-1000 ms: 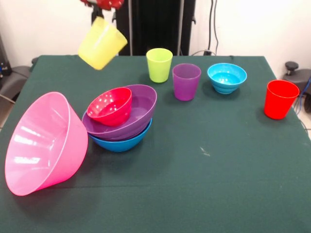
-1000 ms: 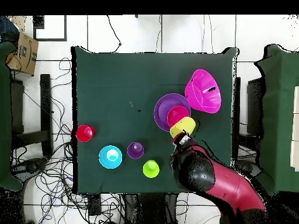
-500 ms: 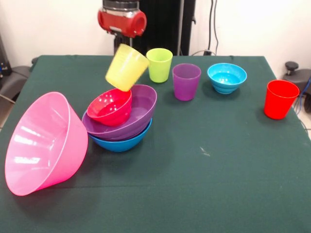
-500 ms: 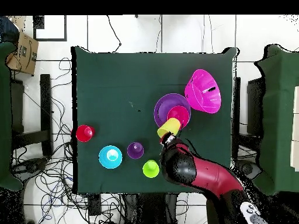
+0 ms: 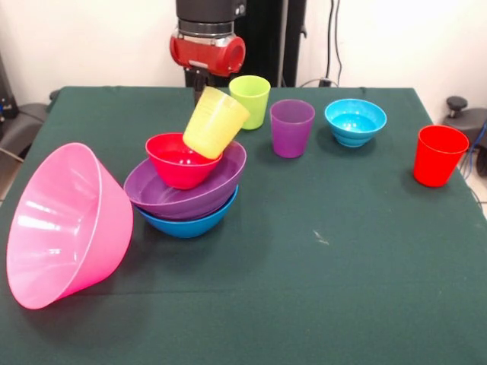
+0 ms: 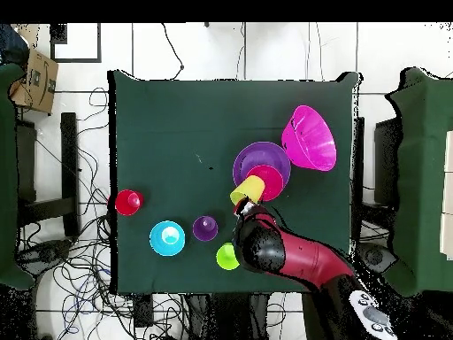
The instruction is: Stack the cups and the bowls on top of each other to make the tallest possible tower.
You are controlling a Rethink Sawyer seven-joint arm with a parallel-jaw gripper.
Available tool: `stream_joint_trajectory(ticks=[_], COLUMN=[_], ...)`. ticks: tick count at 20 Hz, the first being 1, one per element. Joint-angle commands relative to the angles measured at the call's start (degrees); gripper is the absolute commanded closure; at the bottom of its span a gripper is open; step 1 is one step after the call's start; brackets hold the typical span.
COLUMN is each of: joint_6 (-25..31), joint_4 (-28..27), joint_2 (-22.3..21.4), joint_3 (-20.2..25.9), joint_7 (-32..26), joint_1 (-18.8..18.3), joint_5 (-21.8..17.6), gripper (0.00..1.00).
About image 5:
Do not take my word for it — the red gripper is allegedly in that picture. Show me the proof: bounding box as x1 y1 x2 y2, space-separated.
169 32 247 106

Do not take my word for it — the yellow cup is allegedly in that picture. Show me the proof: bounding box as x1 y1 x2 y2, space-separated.
182 86 251 160

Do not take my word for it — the small crimson bowl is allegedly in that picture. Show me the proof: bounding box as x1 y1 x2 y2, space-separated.
145 132 224 191

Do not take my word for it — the large purple bowl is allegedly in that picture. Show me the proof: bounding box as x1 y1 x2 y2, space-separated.
123 140 247 221

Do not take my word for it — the purple cup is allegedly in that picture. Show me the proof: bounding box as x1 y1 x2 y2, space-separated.
269 99 316 160

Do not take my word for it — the large blue bowl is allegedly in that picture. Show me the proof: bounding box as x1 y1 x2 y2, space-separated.
135 185 240 240

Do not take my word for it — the small light blue bowl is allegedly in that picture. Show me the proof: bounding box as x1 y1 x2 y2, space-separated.
324 98 388 148

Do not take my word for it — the large pink bowl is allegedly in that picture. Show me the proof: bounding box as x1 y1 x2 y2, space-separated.
5 142 135 310

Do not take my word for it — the green cup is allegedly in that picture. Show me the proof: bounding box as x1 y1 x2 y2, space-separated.
228 75 272 131

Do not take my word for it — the black equipment box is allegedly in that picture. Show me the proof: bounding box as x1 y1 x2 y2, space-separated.
0 52 18 122

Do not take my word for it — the dark green table cloth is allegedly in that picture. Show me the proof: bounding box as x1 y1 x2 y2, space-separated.
0 85 487 365

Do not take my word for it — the red cup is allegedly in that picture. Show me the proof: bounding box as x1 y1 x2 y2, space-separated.
413 125 470 188

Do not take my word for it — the black knob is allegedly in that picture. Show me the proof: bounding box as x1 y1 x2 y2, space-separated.
446 96 468 118

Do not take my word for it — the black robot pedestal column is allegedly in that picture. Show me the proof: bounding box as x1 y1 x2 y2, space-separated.
182 0 307 88

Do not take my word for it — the black wall cable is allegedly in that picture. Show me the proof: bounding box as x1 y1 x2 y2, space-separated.
326 0 343 87

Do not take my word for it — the black pedestal leg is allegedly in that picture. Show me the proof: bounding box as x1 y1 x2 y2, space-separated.
0 103 50 163
442 108 487 160

